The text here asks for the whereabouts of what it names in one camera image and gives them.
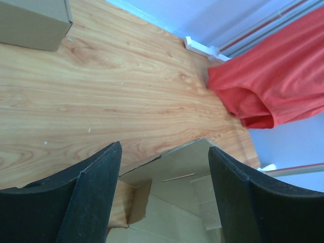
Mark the cardboard box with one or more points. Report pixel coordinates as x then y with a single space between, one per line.
167 198
40 25

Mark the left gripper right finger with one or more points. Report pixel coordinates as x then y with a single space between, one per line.
255 207

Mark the red cloth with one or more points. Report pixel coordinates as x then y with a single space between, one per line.
278 81

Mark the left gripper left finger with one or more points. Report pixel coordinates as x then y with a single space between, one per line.
72 205

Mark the folded cardboard box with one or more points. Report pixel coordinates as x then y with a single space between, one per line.
40 25

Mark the white rack foot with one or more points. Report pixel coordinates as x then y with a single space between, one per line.
211 53

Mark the white clothes rack stand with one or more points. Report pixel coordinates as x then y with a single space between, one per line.
295 149

